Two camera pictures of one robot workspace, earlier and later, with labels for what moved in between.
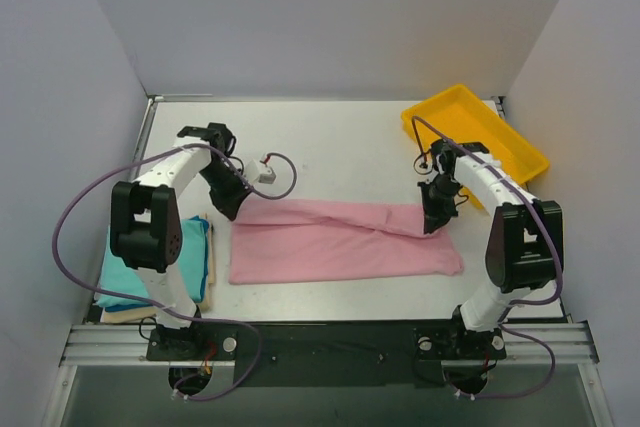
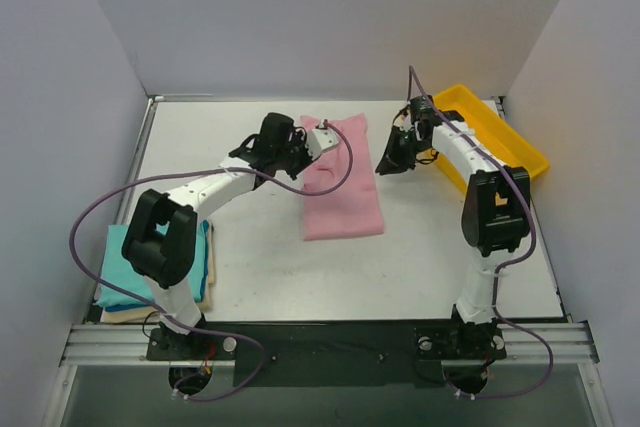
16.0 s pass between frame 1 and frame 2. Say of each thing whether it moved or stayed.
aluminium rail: stayed
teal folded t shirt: stayed
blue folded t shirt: stayed
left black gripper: moved
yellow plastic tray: stayed
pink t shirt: moved
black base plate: stayed
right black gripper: moved
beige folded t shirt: stayed
